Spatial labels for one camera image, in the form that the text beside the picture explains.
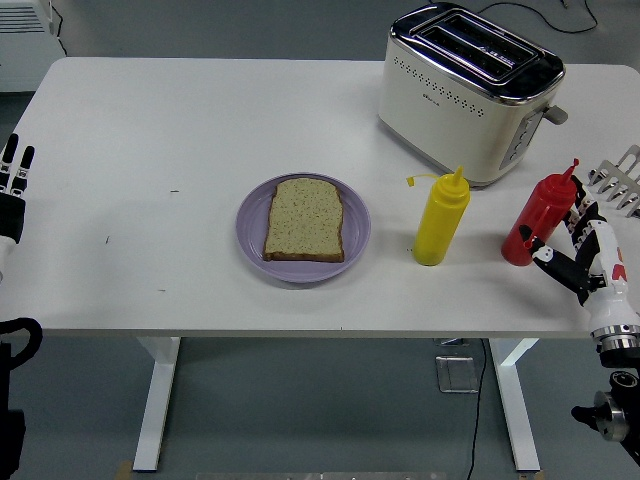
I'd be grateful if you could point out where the black cable on floor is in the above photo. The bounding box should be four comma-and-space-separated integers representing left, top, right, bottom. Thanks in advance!
474, 0, 599, 35

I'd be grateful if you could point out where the black appliance cable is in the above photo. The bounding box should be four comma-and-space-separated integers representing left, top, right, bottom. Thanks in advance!
49, 0, 69, 57

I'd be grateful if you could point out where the clear plastic floor box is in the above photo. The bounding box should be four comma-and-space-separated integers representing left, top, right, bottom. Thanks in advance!
434, 354, 481, 394

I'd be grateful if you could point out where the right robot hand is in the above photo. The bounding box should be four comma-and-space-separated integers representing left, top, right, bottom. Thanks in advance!
518, 173, 640, 335

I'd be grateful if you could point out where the purple plate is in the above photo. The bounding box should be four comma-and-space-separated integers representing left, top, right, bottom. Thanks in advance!
235, 172, 372, 284

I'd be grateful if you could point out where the white table leg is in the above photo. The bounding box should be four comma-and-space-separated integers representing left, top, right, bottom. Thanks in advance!
132, 336, 182, 473
488, 337, 541, 472

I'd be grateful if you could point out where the silver metal rack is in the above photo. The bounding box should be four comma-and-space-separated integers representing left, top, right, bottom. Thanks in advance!
586, 144, 640, 219

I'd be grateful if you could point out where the red squeeze bottle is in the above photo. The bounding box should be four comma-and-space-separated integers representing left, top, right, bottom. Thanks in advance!
501, 158, 581, 268

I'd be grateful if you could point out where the yellow squeeze bottle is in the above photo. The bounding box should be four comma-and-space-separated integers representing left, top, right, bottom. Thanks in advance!
405, 165, 471, 267

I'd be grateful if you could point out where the black cable under table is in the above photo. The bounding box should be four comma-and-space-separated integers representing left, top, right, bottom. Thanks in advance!
464, 338, 489, 480

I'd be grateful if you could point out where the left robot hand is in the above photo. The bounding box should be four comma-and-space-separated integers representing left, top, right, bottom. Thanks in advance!
0, 133, 35, 266

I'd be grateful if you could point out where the bread slice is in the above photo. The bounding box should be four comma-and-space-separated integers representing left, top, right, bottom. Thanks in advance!
262, 177, 346, 263

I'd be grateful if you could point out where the white appliance cabinet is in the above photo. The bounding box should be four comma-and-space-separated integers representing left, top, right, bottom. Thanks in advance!
0, 0, 69, 94

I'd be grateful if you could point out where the cream and chrome toaster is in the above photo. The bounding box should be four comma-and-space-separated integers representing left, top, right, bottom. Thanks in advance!
376, 2, 569, 190

